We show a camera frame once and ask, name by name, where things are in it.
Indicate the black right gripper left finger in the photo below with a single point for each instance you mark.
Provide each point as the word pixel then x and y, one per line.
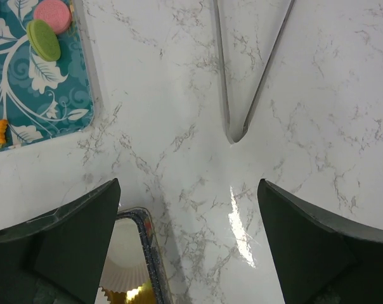
pixel 58 257

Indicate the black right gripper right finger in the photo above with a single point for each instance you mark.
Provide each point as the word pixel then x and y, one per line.
pixel 319 256

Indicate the green sandwich cookie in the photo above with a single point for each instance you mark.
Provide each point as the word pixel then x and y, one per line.
pixel 43 40

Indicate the silver metal tongs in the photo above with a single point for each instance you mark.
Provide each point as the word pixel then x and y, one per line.
pixel 247 34

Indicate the pink sandwich cookie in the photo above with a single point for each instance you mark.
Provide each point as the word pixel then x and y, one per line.
pixel 55 13

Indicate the white paper cupcake liner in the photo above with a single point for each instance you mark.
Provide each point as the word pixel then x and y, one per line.
pixel 125 266

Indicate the square cookie tin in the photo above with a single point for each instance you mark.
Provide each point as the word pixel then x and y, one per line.
pixel 149 292

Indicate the teal floral tray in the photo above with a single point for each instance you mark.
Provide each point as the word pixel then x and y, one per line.
pixel 40 99

